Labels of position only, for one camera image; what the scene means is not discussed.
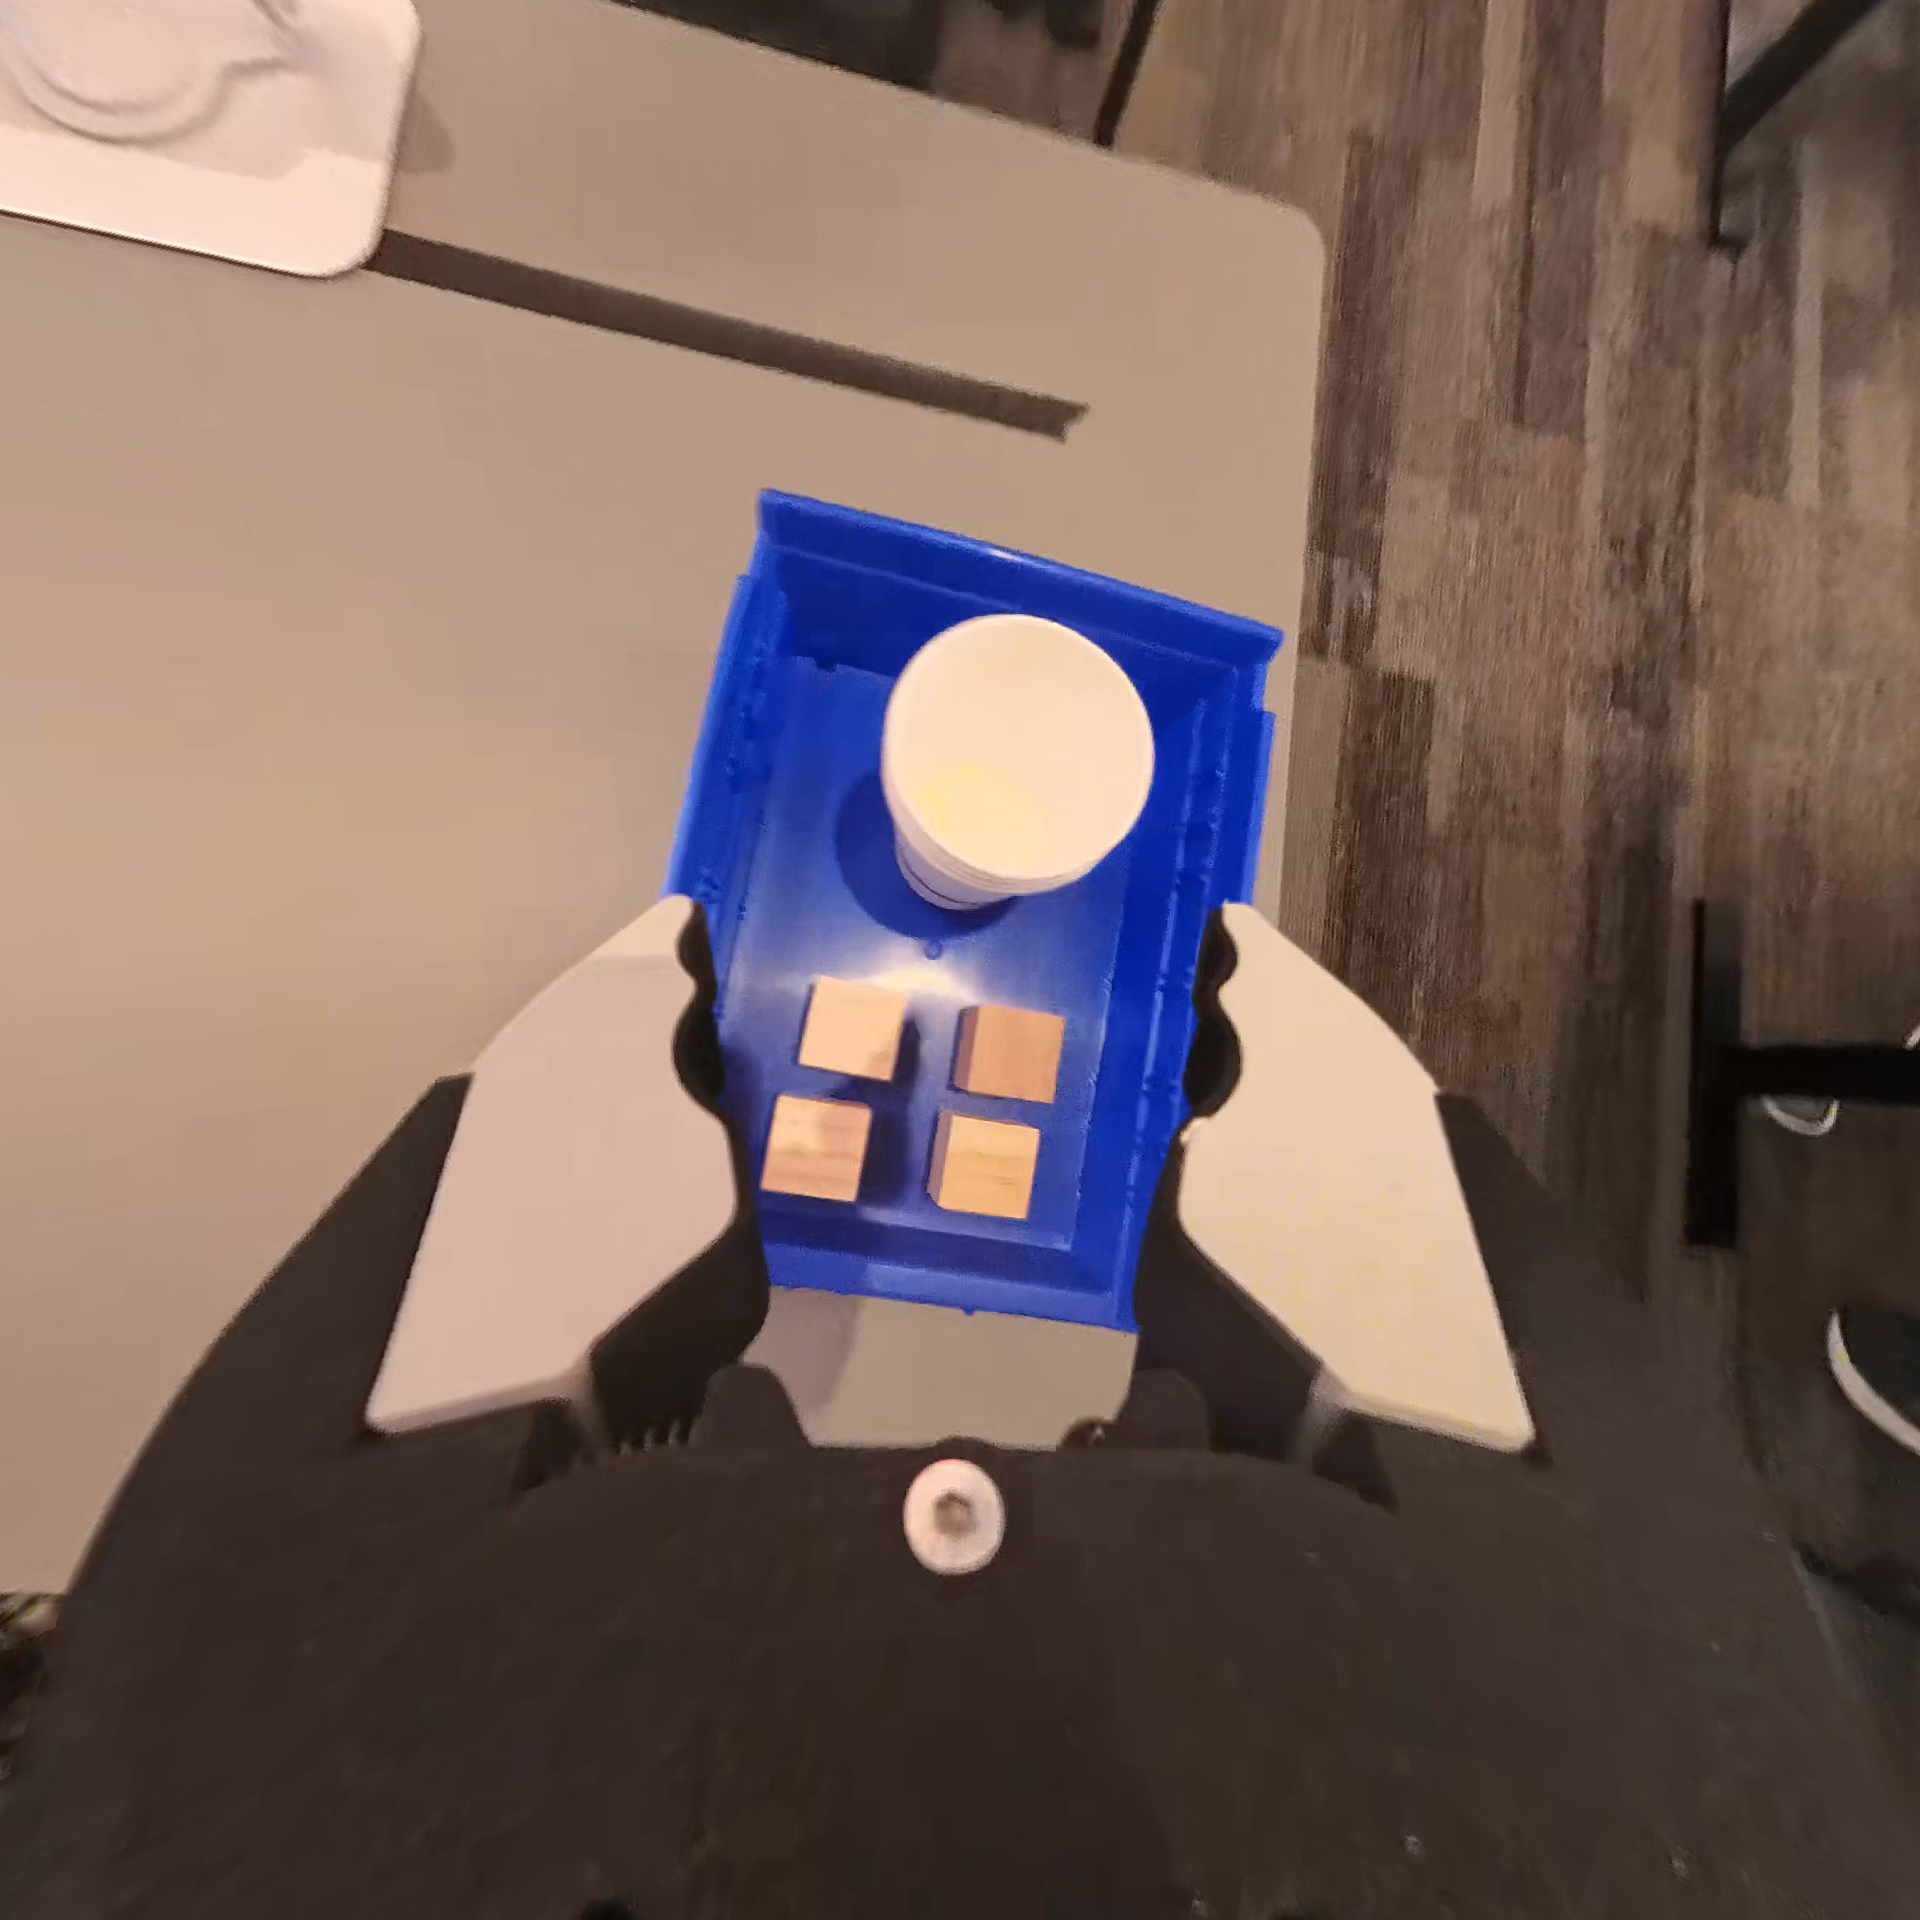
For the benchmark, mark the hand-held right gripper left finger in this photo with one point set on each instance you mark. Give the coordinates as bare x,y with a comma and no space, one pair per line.
541,1200

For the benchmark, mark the blue plastic bin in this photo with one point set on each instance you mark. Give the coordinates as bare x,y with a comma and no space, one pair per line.
795,839

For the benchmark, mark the black table leg foot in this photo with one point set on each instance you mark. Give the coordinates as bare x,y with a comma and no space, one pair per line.
1717,1079

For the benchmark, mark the black metal table frame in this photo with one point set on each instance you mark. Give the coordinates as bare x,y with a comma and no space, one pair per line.
1741,136

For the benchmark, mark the wooden cube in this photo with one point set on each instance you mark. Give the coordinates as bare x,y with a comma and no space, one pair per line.
984,1167
1010,1050
818,1149
854,1029

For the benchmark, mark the person's dark shoe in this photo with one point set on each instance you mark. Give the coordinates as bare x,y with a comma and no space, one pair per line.
1881,1373

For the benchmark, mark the white document stand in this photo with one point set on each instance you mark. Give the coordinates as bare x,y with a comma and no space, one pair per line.
195,136

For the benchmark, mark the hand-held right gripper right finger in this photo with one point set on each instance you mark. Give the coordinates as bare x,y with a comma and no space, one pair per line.
1350,1200

